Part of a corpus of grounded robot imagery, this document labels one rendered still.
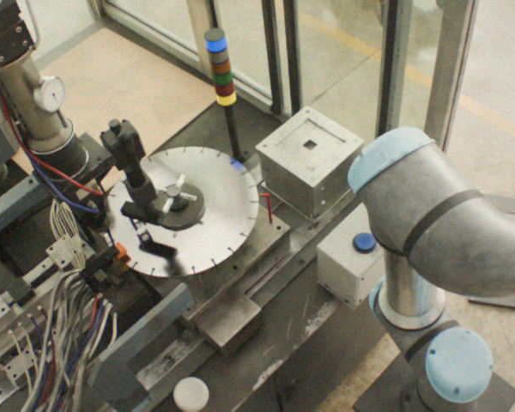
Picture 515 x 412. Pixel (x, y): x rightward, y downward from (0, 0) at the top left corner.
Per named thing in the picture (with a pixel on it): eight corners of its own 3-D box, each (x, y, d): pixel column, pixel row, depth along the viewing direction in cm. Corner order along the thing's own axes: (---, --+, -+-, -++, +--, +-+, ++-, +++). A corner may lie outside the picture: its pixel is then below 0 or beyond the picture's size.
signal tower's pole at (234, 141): (238, 155, 153) (227, 94, 135) (244, 160, 151) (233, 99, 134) (232, 160, 152) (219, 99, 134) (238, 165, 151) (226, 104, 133)
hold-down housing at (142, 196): (151, 183, 107) (121, 105, 91) (163, 198, 105) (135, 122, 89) (126, 198, 106) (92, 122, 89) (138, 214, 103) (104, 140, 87)
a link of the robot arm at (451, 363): (439, 427, 97) (455, 406, 86) (399, 367, 105) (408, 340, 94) (492, 394, 99) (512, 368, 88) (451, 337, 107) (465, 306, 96)
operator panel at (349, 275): (393, 205, 138) (399, 165, 126) (429, 229, 133) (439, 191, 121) (317, 281, 128) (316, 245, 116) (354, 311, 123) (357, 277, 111)
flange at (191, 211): (204, 182, 122) (202, 174, 120) (205, 225, 115) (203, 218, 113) (154, 188, 122) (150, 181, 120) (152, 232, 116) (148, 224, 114)
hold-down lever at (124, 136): (120, 115, 91) (105, 121, 90) (136, 130, 87) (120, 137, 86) (129, 154, 96) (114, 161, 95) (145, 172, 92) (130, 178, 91)
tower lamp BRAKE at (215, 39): (217, 36, 123) (215, 25, 120) (231, 44, 121) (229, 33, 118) (202, 46, 121) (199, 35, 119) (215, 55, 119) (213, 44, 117)
